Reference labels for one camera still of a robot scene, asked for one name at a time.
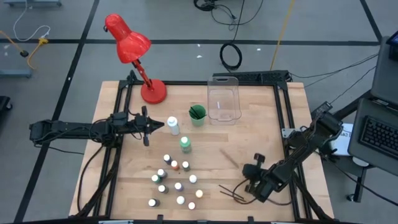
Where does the large white paint bottle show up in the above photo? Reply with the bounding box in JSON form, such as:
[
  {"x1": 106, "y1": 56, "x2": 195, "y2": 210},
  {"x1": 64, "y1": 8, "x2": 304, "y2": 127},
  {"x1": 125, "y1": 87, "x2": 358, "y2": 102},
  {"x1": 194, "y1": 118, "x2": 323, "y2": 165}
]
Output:
[{"x1": 167, "y1": 116, "x2": 181, "y2": 136}]

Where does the grey metal bracket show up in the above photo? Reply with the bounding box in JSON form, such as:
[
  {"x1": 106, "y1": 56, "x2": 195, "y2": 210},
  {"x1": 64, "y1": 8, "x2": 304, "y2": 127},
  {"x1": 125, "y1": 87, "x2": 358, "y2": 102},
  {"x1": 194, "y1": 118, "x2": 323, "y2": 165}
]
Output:
[{"x1": 281, "y1": 127, "x2": 296, "y2": 139}]

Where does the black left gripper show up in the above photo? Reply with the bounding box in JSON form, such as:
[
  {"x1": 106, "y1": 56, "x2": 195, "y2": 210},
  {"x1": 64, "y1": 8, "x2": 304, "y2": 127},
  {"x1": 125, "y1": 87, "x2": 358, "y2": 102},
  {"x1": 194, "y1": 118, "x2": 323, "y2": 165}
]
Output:
[{"x1": 129, "y1": 106, "x2": 165, "y2": 147}]

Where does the monitor with blue screen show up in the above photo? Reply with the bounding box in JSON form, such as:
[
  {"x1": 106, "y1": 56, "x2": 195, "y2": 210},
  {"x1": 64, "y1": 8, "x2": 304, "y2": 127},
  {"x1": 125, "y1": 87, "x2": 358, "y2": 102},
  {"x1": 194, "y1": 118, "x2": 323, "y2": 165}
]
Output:
[{"x1": 386, "y1": 30, "x2": 398, "y2": 62}]

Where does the red desk lamp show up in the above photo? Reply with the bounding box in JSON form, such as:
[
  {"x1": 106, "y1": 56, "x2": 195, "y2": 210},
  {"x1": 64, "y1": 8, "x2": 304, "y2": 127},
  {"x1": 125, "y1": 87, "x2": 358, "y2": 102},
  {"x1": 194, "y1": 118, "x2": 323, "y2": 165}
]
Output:
[{"x1": 104, "y1": 12, "x2": 168, "y2": 105}]

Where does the white printed box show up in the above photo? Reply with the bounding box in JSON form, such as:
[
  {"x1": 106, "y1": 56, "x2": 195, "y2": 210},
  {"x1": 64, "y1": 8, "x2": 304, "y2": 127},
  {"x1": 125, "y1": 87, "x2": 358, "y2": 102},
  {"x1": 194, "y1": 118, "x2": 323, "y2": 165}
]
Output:
[{"x1": 329, "y1": 123, "x2": 354, "y2": 157}]

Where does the black caster foot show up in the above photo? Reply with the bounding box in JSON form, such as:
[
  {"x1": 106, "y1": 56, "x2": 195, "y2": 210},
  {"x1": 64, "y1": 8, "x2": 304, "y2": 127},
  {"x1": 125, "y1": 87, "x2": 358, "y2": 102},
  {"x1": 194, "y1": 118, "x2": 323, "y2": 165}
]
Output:
[{"x1": 0, "y1": 95, "x2": 13, "y2": 113}]

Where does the coiled black floor cable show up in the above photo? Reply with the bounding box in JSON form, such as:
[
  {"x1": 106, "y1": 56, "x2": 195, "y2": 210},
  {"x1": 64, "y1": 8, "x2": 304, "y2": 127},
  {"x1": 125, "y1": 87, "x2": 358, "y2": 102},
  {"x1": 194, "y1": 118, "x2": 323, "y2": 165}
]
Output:
[{"x1": 219, "y1": 0, "x2": 246, "y2": 72}]

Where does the white floor cable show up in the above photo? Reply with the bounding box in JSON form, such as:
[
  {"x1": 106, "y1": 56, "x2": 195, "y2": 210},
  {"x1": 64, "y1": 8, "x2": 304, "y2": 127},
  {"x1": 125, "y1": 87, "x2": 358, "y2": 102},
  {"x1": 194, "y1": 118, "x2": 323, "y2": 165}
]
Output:
[{"x1": 12, "y1": 0, "x2": 52, "y2": 42}]

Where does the yellow hanging cable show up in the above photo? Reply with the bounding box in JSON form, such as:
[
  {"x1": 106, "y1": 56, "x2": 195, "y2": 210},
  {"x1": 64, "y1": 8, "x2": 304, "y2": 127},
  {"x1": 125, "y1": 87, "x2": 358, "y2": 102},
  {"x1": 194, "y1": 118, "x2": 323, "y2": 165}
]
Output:
[{"x1": 269, "y1": 0, "x2": 296, "y2": 72}]

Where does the clear plastic bin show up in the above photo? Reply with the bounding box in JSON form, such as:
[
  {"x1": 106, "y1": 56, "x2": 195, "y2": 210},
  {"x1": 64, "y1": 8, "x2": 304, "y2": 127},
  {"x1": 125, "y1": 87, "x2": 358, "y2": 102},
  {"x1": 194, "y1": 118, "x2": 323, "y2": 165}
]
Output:
[{"x1": 206, "y1": 76, "x2": 243, "y2": 126}]

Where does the black power strip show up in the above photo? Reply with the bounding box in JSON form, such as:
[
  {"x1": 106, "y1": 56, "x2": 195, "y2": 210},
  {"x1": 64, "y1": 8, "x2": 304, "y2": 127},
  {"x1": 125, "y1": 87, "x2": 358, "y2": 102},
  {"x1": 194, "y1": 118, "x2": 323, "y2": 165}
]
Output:
[{"x1": 212, "y1": 70, "x2": 292, "y2": 85}]

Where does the grey cart base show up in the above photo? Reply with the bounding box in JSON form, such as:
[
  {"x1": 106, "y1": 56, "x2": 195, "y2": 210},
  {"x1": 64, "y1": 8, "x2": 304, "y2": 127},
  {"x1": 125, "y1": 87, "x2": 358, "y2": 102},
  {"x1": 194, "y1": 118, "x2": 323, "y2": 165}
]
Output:
[
  {"x1": 0, "y1": 68, "x2": 32, "y2": 78},
  {"x1": 3, "y1": 0, "x2": 62, "y2": 7}
]

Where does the large green paint bottle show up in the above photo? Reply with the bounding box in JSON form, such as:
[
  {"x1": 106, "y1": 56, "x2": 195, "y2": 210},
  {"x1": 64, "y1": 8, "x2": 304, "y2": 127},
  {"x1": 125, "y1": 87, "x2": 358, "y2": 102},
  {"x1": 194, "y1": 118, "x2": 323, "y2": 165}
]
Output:
[{"x1": 179, "y1": 136, "x2": 192, "y2": 154}]

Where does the black aluminium table frame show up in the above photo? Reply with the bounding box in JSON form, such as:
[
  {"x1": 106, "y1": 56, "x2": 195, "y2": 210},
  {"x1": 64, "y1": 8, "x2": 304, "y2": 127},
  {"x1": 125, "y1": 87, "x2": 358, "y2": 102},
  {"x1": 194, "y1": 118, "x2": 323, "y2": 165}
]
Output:
[{"x1": 74, "y1": 70, "x2": 335, "y2": 224}]

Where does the orange-yellow extension cable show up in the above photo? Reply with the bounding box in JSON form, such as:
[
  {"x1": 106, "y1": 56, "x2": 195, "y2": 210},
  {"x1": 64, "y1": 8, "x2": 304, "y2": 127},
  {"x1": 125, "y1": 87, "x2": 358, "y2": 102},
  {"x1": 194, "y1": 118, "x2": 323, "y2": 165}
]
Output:
[{"x1": 0, "y1": 30, "x2": 50, "y2": 70}]

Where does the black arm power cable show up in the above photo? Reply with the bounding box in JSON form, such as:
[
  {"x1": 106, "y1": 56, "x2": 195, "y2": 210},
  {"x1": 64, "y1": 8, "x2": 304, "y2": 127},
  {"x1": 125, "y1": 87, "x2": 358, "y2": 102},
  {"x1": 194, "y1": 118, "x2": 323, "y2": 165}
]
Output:
[{"x1": 76, "y1": 144, "x2": 106, "y2": 216}]

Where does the black keyboard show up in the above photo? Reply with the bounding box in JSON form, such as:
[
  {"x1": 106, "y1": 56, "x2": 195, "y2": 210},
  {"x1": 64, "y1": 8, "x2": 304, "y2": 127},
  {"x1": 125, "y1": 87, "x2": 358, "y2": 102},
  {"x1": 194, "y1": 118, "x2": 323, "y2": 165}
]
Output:
[{"x1": 359, "y1": 115, "x2": 398, "y2": 160}]

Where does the green plastic cup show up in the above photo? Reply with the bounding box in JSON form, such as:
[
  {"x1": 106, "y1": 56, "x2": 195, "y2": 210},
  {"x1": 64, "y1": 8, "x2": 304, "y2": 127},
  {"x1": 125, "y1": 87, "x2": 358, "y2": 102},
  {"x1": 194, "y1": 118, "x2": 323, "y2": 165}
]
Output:
[{"x1": 188, "y1": 104, "x2": 207, "y2": 128}]

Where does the dark computer workstation cart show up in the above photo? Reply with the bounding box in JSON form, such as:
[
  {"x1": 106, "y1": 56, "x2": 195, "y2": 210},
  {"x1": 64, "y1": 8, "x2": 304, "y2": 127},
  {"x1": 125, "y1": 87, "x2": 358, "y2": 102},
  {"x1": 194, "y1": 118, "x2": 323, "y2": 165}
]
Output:
[{"x1": 329, "y1": 35, "x2": 398, "y2": 203}]

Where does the tangled black floor cable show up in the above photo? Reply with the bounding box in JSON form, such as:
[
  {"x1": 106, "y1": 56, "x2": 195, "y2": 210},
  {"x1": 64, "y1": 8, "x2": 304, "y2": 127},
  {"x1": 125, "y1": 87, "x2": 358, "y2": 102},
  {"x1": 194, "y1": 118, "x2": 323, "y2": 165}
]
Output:
[{"x1": 193, "y1": 0, "x2": 265, "y2": 27}]

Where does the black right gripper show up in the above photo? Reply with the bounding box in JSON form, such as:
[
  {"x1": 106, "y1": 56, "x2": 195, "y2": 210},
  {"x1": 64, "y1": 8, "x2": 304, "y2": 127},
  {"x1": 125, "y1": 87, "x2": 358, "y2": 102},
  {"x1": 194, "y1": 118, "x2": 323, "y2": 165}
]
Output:
[{"x1": 242, "y1": 152, "x2": 280, "y2": 203}]

